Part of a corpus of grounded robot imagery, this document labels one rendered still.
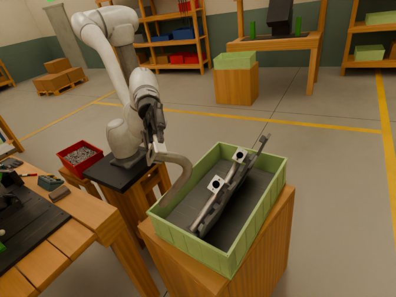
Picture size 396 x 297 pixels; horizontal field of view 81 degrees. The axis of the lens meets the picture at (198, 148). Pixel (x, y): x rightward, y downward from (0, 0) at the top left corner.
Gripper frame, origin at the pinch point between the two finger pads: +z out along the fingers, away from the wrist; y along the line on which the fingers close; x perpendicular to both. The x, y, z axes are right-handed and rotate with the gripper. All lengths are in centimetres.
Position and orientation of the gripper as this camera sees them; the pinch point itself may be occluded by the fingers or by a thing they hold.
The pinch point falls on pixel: (157, 149)
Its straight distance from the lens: 65.0
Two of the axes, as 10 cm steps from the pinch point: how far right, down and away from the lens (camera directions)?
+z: 2.6, 7.1, -6.5
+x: 8.4, 1.6, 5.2
